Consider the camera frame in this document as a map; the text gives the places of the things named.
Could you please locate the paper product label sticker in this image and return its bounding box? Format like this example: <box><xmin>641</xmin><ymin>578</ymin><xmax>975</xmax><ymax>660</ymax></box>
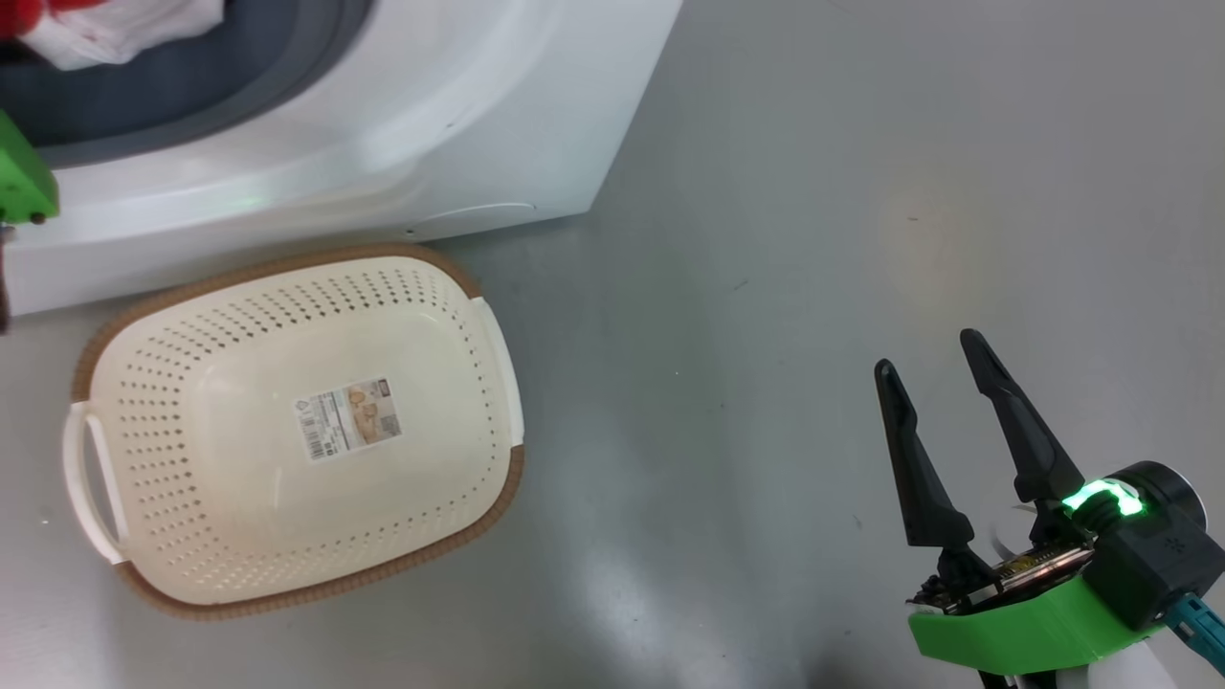
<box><xmin>294</xmin><ymin>377</ymin><xmax>403</xmax><ymax>463</ymax></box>

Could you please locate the cream perforated basket brown rim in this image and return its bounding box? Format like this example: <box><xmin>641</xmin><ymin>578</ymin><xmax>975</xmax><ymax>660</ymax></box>
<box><xmin>62</xmin><ymin>242</ymin><xmax>526</xmax><ymax>621</ymax></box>

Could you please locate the white front-load washing machine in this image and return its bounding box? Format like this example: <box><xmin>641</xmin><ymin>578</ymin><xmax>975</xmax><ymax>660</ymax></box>
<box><xmin>0</xmin><ymin>0</ymin><xmax>685</xmax><ymax>317</ymax></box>

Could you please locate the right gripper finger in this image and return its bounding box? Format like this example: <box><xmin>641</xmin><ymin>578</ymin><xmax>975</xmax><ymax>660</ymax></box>
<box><xmin>959</xmin><ymin>328</ymin><xmax>1088</xmax><ymax>548</ymax></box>
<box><xmin>873</xmin><ymin>359</ymin><xmax>998</xmax><ymax>589</ymax></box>

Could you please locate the teal right camera connector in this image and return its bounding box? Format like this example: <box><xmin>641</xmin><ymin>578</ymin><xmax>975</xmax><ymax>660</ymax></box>
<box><xmin>1163</xmin><ymin>593</ymin><xmax>1225</xmax><ymax>676</ymax></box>

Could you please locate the round white filter cover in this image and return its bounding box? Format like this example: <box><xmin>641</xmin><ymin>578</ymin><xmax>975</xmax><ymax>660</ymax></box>
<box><xmin>402</xmin><ymin>201</ymin><xmax>539</xmax><ymax>238</ymax></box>

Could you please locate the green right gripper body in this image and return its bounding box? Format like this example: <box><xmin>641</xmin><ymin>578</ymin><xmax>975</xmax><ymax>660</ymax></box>
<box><xmin>906</xmin><ymin>544</ymin><xmax>1165</xmax><ymax>677</ymax></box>

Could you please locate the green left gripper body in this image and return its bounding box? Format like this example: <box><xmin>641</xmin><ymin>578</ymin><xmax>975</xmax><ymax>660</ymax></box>
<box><xmin>0</xmin><ymin>108</ymin><xmax>60</xmax><ymax>228</ymax></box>

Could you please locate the white garment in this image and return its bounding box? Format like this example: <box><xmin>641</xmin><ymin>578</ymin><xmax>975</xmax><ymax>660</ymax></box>
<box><xmin>19</xmin><ymin>0</ymin><xmax>226</xmax><ymax>73</ymax></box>

